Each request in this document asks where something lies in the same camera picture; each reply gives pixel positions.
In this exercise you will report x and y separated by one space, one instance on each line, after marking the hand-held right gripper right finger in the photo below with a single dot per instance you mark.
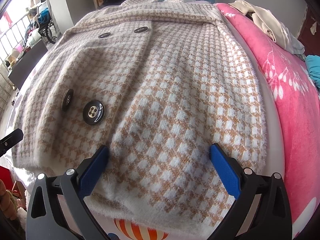
225 167

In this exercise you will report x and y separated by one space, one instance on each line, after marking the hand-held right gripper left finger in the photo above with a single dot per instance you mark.
93 170

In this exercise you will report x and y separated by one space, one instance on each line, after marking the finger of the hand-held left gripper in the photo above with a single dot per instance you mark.
13 138

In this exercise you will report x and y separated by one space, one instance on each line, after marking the beige houndstooth coat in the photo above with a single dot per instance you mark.
175 92

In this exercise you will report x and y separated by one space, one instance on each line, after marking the dark cabinet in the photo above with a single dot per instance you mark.
27 65

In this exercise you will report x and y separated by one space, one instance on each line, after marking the balloon printed bed sheet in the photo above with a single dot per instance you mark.
140 230

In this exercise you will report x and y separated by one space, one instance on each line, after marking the pink floral blanket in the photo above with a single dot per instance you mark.
295 105

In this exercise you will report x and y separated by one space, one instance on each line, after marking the metal window railing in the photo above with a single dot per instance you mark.
10 37

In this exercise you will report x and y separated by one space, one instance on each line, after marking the white plastic container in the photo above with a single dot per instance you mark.
33 37

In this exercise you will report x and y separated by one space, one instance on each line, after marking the black wheel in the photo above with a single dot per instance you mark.
53 33

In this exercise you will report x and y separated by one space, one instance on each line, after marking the blue bag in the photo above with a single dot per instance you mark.
43 14

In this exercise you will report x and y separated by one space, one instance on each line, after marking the grey garment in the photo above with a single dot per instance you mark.
295 43

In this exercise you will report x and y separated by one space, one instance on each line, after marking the cream garment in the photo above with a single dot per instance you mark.
267 22

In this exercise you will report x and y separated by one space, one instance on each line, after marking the small hanging cream cloth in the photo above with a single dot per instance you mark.
313 27

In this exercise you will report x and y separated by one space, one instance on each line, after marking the brown door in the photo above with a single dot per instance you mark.
311 12

